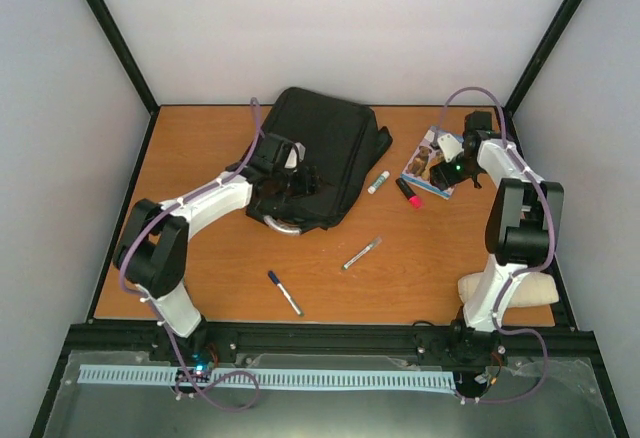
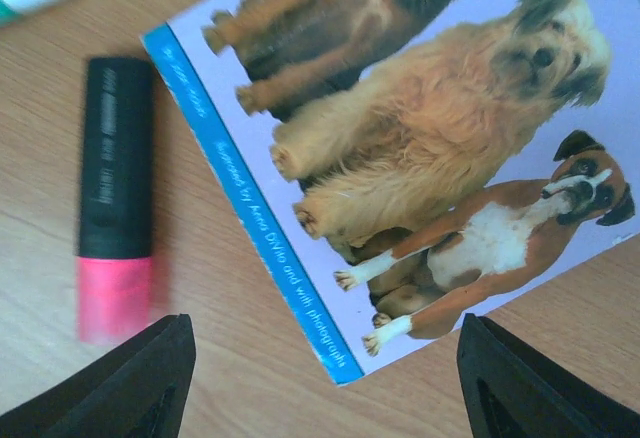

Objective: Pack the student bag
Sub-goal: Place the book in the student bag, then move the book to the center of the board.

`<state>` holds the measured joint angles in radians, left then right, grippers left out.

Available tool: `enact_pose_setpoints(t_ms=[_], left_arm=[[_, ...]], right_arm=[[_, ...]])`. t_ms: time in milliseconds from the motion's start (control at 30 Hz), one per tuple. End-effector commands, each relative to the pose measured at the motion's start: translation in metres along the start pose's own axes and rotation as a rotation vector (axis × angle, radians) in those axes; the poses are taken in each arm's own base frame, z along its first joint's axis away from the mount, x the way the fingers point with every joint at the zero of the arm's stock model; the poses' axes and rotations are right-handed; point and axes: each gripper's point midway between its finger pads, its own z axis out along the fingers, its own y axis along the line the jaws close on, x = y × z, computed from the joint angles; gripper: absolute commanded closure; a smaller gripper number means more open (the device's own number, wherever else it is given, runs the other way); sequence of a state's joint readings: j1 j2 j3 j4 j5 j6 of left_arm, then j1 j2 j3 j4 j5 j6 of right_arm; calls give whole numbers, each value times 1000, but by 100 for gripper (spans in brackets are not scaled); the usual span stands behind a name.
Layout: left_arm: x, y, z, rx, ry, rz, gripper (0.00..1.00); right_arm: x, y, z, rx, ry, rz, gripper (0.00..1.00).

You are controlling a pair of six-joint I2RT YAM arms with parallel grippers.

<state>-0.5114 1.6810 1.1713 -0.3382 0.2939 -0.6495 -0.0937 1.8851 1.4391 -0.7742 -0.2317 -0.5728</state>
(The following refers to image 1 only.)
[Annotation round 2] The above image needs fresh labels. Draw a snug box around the black student backpack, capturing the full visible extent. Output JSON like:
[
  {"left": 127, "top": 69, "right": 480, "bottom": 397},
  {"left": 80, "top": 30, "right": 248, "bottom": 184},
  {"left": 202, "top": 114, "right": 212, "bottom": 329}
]
[{"left": 246, "top": 87, "right": 393, "bottom": 233}]

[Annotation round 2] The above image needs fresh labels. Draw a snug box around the white pen green tip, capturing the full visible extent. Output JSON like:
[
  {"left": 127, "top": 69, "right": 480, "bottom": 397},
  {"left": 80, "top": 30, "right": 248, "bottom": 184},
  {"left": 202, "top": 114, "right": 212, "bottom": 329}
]
[{"left": 341, "top": 237, "right": 382, "bottom": 270}]

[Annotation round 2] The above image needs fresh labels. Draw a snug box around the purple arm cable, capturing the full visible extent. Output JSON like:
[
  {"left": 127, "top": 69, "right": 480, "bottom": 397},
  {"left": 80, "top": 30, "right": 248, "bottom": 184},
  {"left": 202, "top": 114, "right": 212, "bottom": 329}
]
[
  {"left": 437, "top": 86, "right": 559, "bottom": 405},
  {"left": 118, "top": 97, "right": 266, "bottom": 412}
]

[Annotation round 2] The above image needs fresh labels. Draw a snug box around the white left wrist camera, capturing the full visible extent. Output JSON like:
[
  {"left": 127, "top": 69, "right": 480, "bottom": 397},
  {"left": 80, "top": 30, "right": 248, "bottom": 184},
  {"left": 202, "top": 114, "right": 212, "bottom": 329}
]
[{"left": 284, "top": 142, "right": 306, "bottom": 170}]

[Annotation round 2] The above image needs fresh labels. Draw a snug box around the beige cloth roll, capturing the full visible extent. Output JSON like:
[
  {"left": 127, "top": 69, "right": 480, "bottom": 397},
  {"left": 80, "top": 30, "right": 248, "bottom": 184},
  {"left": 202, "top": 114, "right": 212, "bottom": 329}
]
[{"left": 458, "top": 272, "right": 560, "bottom": 308}]

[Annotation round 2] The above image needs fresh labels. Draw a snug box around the black frame post right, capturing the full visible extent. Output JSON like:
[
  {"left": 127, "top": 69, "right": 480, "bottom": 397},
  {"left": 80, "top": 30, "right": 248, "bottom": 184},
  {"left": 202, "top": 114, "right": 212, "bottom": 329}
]
[{"left": 503, "top": 0, "right": 609, "bottom": 114}]

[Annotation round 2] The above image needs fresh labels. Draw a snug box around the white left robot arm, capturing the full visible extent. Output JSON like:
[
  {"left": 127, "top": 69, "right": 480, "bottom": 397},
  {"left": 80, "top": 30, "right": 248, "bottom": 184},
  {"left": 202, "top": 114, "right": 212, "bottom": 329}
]
[{"left": 113, "top": 132, "right": 317, "bottom": 361}]

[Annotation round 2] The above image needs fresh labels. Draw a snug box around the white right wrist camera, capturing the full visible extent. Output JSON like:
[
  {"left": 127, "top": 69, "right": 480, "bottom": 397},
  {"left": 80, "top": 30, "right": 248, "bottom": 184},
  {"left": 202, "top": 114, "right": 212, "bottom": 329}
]
[{"left": 435, "top": 130, "right": 463, "bottom": 163}]

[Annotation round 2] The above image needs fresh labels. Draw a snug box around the black frame post left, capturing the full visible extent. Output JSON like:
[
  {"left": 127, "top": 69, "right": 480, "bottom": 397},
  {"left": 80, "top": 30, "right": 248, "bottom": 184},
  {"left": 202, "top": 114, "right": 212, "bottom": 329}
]
[{"left": 62, "top": 0, "right": 161, "bottom": 114}]

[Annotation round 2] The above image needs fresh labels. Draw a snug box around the light blue cable duct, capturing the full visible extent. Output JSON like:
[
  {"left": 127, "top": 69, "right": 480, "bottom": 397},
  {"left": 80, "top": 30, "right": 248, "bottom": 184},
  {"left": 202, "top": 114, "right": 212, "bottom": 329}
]
[{"left": 77, "top": 364, "right": 456, "bottom": 393}]

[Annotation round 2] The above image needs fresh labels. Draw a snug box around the pink highlighter marker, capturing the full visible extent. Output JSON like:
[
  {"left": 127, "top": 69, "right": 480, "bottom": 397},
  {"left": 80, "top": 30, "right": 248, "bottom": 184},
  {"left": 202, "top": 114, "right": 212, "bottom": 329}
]
[{"left": 395, "top": 177, "right": 422, "bottom": 209}]

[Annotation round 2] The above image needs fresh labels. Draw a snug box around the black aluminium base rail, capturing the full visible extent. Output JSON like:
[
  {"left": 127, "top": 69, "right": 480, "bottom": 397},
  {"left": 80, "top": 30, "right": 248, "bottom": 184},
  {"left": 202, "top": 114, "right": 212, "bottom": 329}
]
[{"left": 64, "top": 321, "right": 596, "bottom": 367}]

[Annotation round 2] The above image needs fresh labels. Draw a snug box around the black frame post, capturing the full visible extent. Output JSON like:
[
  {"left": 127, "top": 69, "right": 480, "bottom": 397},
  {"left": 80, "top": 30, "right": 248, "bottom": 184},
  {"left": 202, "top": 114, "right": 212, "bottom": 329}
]
[
  {"left": 62, "top": 0, "right": 161, "bottom": 114},
  {"left": 503, "top": 0, "right": 609, "bottom": 114}
]

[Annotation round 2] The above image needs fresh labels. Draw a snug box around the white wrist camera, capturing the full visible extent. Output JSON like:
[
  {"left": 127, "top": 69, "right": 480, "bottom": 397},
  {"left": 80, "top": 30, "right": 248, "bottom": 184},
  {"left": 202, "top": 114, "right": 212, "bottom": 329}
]
[
  {"left": 435, "top": 130, "right": 463, "bottom": 163},
  {"left": 284, "top": 142, "right": 306, "bottom": 170}
]

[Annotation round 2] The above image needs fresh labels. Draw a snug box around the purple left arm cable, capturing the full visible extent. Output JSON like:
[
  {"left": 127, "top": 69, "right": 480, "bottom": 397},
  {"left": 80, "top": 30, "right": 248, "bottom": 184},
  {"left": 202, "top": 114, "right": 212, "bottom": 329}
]
[{"left": 118, "top": 97, "right": 266, "bottom": 412}]

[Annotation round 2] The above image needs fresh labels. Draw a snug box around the blue capped pen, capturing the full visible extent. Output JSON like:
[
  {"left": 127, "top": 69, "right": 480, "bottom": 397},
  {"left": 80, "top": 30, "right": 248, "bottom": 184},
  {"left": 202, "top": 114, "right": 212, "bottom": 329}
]
[{"left": 267, "top": 270, "right": 304, "bottom": 317}]

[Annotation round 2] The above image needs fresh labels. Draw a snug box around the white glue stick green cap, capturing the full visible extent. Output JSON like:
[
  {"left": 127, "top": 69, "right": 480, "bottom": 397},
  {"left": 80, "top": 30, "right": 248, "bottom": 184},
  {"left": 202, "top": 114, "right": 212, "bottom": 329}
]
[{"left": 367, "top": 170, "right": 390, "bottom": 194}]

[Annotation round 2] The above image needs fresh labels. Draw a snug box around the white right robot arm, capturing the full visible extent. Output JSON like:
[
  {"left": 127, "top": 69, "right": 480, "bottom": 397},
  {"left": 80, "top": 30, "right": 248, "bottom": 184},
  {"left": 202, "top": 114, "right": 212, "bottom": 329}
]
[{"left": 429, "top": 111, "right": 564, "bottom": 332}]

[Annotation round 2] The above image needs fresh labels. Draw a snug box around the dog picture book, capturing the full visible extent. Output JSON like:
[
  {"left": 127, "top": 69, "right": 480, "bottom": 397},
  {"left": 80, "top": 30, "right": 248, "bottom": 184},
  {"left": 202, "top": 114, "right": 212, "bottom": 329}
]
[{"left": 401, "top": 126, "right": 455, "bottom": 200}]

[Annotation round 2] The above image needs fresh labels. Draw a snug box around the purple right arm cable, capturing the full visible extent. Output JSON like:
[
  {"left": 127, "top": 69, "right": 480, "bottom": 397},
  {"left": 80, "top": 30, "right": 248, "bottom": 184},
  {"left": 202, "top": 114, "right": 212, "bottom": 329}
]
[{"left": 437, "top": 86, "right": 559, "bottom": 405}]

